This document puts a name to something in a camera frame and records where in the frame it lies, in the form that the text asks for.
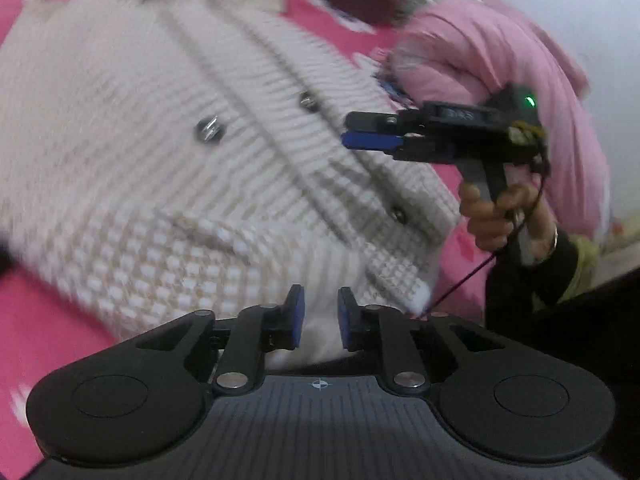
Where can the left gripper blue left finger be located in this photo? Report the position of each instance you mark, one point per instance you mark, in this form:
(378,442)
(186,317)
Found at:
(291,321)

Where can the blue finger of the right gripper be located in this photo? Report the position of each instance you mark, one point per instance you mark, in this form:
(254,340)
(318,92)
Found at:
(368,141)
(370,121)

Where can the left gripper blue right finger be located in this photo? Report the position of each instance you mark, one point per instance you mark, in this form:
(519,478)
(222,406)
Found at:
(352,327)

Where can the white beige checkered knit cardigan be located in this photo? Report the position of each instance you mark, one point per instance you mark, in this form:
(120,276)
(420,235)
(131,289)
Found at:
(164,156)

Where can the black sleeved right forearm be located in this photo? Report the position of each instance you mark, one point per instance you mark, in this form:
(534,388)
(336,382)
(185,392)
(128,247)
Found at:
(553,306)

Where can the person's right hand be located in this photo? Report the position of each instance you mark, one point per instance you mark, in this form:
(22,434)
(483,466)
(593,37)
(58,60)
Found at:
(491,223)

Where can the pink quilt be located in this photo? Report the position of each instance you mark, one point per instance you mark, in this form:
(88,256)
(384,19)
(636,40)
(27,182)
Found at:
(466,52)

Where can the pink patterned bed sheet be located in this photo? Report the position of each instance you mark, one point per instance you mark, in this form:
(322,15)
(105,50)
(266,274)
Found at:
(40,331)

